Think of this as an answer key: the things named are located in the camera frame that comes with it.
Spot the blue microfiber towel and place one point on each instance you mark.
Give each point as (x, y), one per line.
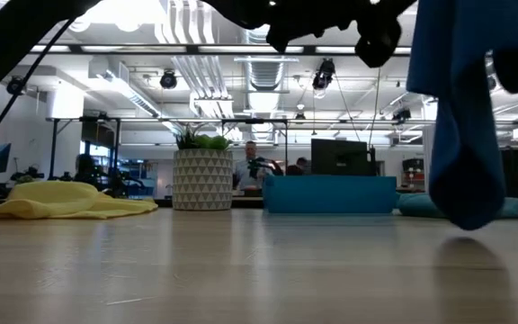
(461, 135)

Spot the teal microfiber towel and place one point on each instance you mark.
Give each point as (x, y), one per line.
(414, 204)

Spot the yellow microfiber towel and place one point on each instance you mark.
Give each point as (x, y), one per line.
(61, 200)

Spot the black background robot arm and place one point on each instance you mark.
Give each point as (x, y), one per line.
(261, 165)
(29, 172)

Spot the black computer monitor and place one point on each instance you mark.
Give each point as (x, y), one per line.
(340, 157)

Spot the red storage shelf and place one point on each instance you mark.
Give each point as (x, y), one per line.
(413, 175)

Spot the blue plastic bin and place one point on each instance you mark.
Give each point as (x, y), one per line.
(331, 193)

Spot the succulent in triangle-patterned pot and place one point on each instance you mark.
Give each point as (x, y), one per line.
(202, 180)

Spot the blue screen monitor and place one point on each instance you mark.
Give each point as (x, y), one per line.
(0, 158)

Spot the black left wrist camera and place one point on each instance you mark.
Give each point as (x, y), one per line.
(378, 42)

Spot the silver ventilation duct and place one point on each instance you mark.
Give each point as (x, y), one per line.
(263, 74)

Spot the black overhead frame beam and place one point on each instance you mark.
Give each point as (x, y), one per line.
(151, 48)

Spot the black metal table frame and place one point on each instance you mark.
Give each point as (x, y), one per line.
(250, 203)

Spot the black background rig frame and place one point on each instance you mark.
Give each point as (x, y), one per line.
(54, 148)

